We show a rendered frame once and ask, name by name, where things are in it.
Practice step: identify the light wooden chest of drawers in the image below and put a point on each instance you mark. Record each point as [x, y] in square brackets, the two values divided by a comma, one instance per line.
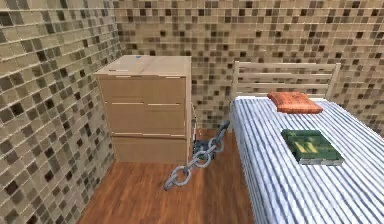
[146, 110]

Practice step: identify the green book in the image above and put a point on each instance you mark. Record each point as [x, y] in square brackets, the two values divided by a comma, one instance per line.
[310, 145]

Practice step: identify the grey dumbbell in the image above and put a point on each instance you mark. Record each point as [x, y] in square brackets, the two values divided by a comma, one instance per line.
[196, 160]

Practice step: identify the orange pillow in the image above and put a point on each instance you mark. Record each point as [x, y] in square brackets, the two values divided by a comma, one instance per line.
[294, 102]

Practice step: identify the bed with striped blanket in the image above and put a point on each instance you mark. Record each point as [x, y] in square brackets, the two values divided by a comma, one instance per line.
[300, 186]

